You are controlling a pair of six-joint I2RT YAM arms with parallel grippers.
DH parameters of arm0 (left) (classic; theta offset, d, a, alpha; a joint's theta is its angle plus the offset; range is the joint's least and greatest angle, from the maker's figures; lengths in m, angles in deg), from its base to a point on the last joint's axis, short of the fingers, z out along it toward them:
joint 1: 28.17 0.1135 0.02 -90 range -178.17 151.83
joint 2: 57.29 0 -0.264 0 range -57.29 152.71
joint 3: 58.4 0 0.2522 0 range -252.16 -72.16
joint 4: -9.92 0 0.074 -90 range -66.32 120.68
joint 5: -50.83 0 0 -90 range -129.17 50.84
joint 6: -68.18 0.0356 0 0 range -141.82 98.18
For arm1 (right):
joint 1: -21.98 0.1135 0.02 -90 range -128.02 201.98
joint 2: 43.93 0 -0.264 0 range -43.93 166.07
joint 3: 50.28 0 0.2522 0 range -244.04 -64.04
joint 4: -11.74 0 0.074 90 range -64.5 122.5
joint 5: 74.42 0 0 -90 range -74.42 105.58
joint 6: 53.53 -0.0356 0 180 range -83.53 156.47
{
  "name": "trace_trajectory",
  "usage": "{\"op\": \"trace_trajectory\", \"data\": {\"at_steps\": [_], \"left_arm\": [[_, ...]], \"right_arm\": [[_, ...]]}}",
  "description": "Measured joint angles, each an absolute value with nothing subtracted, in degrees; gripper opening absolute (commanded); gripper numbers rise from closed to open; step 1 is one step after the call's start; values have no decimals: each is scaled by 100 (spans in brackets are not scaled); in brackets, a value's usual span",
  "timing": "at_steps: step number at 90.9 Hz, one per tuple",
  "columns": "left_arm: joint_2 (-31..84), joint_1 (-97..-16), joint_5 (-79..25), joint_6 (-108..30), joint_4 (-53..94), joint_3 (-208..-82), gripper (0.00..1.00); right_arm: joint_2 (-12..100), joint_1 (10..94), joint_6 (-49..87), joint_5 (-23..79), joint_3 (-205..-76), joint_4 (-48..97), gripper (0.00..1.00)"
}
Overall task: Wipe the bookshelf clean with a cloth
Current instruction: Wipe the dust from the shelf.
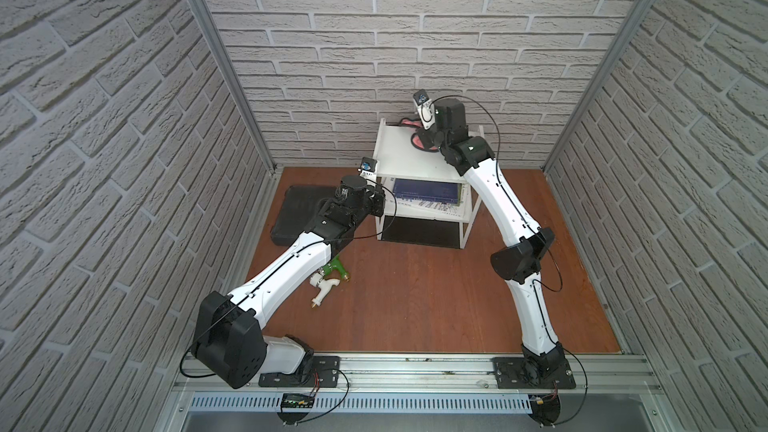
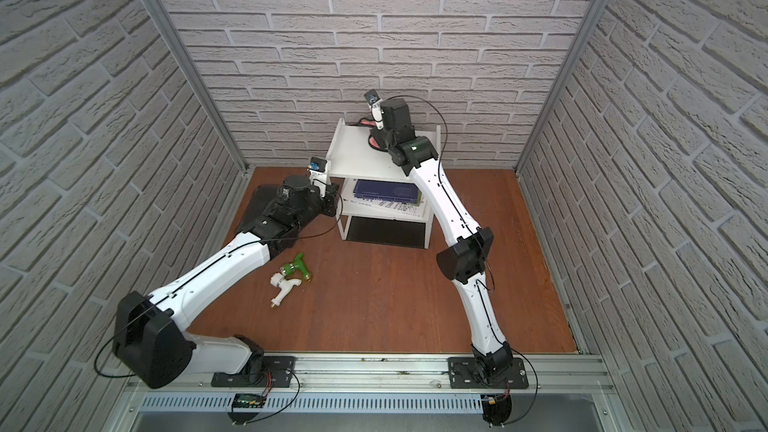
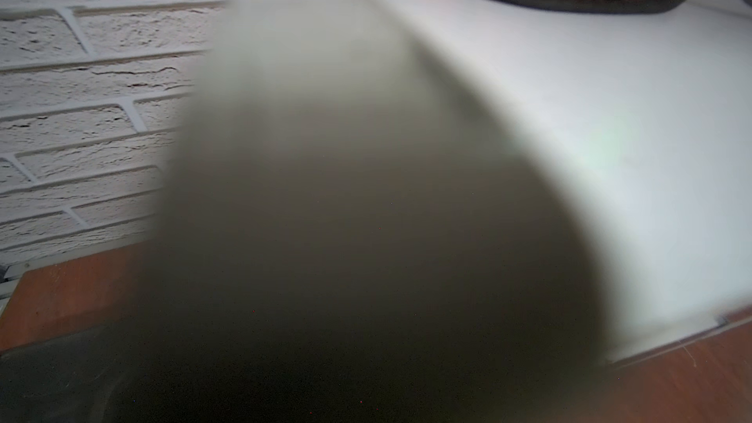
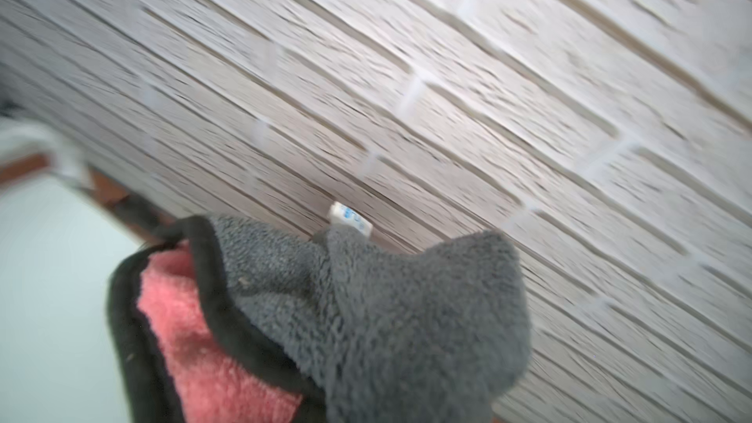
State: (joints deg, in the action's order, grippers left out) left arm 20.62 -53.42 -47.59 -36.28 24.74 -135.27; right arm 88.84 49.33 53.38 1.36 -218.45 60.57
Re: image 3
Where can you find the white small bookshelf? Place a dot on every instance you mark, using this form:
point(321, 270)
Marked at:
point(437, 210)

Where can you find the black plastic tool case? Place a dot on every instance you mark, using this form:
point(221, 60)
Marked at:
point(70, 378)

